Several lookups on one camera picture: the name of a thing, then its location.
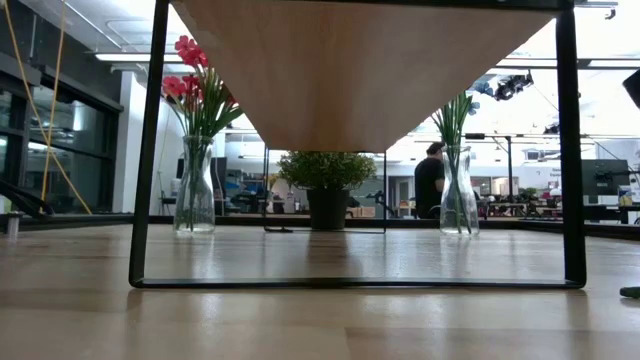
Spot wooden shelf black metal frame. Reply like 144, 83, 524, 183
128, 0, 588, 290

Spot clear glass vase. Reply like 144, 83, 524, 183
438, 144, 480, 236
172, 134, 217, 235

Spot green potted plant black pot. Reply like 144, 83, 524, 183
277, 151, 377, 231

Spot black upright monitor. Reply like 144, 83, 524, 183
175, 156, 229, 190

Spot person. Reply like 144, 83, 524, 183
413, 141, 446, 220

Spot long ceiling light fixture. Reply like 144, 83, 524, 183
94, 52, 184, 64
497, 58, 640, 70

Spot black framed glass partition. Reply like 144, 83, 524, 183
0, 49, 125, 216

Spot dark wide monitor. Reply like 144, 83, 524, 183
585, 159, 631, 197

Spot black metal frame stand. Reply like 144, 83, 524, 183
462, 132, 514, 216

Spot black ceiling camera rig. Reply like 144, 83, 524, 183
491, 71, 535, 103

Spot black table border rail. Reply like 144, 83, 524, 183
0, 213, 640, 240

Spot yellow extension cable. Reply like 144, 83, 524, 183
2, 0, 93, 215
40, 0, 68, 206

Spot small grey cylinder post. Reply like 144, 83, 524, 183
5, 210, 24, 239

